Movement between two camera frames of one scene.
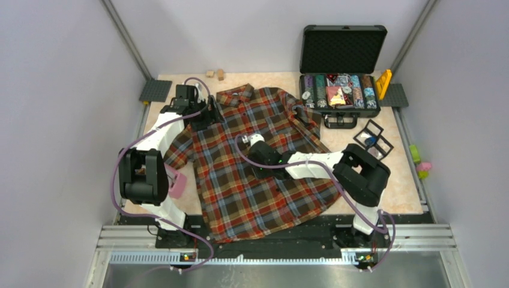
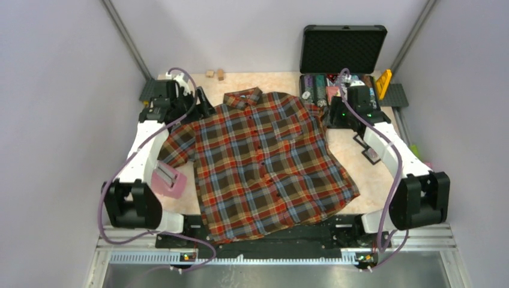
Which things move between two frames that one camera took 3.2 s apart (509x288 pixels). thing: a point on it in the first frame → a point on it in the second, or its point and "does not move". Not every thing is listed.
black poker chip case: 339,65 does not move
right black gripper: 259,174 → 338,104
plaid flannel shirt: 240,204 does not move
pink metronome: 177,182 does not move
